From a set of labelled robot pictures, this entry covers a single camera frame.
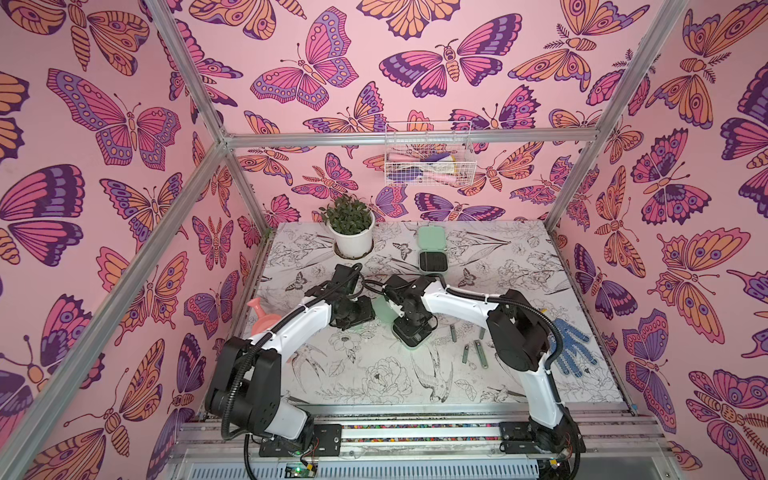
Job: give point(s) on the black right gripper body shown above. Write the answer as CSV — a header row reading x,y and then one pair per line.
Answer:
x,y
413,327

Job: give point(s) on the pink plastic toy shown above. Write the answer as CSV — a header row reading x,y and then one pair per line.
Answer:
x,y
261,317

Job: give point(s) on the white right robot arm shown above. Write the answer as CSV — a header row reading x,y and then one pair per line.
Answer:
x,y
524,338

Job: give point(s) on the blue knit glove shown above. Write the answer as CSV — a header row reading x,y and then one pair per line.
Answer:
x,y
578,358

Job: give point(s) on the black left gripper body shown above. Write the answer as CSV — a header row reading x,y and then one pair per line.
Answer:
x,y
356,312

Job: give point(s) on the white wire wall basket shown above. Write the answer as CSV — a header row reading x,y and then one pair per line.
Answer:
x,y
429,158

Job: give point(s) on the green nail clipper long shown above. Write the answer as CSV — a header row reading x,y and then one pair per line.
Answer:
x,y
481,354

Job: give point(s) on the potted green plant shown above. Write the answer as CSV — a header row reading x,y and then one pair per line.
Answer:
x,y
351,223

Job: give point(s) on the green case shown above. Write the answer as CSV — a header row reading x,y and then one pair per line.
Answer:
x,y
384,309
432,245

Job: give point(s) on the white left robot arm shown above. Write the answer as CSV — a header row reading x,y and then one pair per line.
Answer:
x,y
245,392

